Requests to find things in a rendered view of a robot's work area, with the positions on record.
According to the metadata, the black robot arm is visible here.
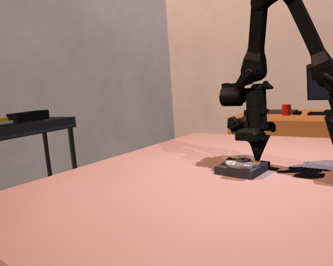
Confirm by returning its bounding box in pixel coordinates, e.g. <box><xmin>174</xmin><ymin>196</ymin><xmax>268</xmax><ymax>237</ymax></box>
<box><xmin>219</xmin><ymin>0</ymin><xmax>333</xmax><ymax>133</ymax></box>

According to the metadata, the white round flange plate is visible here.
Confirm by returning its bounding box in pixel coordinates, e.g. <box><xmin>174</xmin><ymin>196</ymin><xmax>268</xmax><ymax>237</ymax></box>
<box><xmin>225</xmin><ymin>155</ymin><xmax>261</xmax><ymax>169</ymax></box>

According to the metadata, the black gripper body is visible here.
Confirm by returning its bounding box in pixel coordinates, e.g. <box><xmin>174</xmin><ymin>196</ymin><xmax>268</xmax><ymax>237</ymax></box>
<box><xmin>235</xmin><ymin>106</ymin><xmax>276</xmax><ymax>141</ymax></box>

